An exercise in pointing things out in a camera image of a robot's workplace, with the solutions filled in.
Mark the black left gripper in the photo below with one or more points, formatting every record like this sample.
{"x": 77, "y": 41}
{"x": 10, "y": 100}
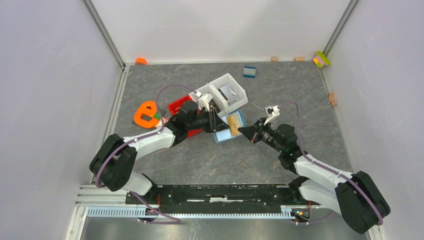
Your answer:
{"x": 215, "y": 123}

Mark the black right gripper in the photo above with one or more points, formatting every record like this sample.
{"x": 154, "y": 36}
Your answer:
{"x": 251, "y": 132}

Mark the gold credit card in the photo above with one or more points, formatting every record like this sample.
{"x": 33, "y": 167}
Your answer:
{"x": 234, "y": 123}

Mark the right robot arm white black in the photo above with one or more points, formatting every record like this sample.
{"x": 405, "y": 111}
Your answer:
{"x": 354, "y": 196}

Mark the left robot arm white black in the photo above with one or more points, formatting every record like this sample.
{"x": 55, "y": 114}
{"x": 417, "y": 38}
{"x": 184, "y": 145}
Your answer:
{"x": 114, "y": 162}

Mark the clear plastic packet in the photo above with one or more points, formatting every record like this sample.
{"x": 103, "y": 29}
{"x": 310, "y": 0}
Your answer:
{"x": 232, "y": 98}

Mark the white plastic bin with packet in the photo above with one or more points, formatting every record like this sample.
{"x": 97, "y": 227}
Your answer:
{"x": 219, "y": 99}

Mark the red plastic bin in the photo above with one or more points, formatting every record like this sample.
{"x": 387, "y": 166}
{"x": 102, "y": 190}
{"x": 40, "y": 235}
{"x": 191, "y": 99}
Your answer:
{"x": 174, "y": 108}

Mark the blue lego brick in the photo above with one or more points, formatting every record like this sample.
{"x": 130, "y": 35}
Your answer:
{"x": 249, "y": 72}

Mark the small wooden block left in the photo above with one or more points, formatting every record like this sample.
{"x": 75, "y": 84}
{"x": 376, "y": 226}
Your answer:
{"x": 274, "y": 59}

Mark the small wooden block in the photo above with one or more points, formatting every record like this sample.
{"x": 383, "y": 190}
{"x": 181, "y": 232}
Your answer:
{"x": 274, "y": 59}
{"x": 299, "y": 59}

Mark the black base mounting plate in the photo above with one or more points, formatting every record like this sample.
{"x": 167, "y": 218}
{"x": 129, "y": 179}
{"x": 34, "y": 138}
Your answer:
{"x": 223, "y": 198}

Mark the orange letter e toy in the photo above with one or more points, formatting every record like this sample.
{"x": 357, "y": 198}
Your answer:
{"x": 144, "y": 116}

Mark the small wooden block right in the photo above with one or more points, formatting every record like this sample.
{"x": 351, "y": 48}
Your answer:
{"x": 299, "y": 59}

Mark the curved wooden piece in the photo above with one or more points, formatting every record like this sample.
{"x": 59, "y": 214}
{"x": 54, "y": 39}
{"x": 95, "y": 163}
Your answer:
{"x": 332, "y": 99}

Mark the green pink stacked bricks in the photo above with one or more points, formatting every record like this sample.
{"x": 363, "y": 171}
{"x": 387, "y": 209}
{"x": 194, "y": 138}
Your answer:
{"x": 321, "y": 60}

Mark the orange round cap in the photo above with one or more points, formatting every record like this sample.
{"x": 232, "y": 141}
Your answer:
{"x": 140, "y": 61}

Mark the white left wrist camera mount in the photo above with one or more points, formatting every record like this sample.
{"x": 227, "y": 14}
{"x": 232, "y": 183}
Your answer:
{"x": 203, "y": 100}

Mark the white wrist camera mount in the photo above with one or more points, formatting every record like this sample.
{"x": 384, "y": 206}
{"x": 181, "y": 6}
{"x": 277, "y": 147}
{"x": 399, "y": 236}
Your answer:
{"x": 272, "y": 113}
{"x": 203, "y": 100}

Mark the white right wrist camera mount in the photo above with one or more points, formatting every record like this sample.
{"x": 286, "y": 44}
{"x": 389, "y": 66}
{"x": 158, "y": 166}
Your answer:
{"x": 272, "y": 113}

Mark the aluminium frame rail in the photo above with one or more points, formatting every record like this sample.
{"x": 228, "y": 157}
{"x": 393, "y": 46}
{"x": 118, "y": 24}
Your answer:
{"x": 121, "y": 203}

